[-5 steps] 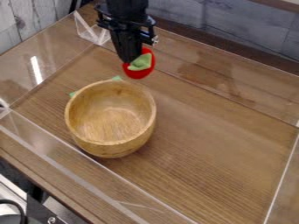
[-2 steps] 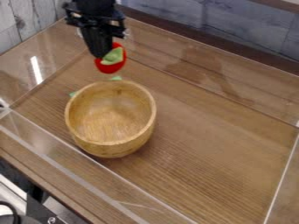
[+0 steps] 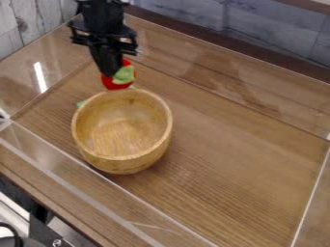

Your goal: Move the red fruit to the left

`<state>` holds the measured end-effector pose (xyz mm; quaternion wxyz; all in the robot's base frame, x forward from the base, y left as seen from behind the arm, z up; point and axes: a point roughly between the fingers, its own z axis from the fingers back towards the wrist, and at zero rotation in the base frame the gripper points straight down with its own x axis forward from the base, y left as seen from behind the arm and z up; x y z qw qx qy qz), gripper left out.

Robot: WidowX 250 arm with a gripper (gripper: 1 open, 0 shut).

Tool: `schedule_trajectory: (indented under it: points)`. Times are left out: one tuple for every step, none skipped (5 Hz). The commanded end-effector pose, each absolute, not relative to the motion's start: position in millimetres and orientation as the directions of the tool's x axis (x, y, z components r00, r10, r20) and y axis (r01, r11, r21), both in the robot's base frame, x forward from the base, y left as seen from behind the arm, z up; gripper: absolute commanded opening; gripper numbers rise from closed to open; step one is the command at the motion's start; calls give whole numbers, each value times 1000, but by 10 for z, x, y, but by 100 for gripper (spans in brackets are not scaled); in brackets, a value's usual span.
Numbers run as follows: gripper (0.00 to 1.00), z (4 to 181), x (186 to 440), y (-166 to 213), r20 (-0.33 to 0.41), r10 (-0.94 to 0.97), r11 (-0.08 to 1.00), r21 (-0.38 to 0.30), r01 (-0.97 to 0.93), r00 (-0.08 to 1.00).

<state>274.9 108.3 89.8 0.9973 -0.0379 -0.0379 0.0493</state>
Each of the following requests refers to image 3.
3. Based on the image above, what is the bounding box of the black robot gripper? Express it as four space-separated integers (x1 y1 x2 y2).
67 20 138 76

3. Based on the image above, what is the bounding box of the red plush fruit green stem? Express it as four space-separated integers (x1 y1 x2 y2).
100 59 136 90

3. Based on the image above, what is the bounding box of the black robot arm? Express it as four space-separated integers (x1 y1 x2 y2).
67 0 138 76

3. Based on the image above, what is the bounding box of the green mat under bowl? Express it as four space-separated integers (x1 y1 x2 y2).
75 84 138 109

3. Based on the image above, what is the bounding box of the light wooden bowl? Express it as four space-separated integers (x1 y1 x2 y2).
71 89 174 175

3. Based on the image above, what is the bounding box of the clear acrylic tray enclosure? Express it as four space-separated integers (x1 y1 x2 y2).
0 17 330 247

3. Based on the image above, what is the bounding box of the black metal bracket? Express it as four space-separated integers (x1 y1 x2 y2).
28 215 74 247

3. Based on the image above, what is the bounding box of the black cable at corner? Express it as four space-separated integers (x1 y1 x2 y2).
0 221 24 247

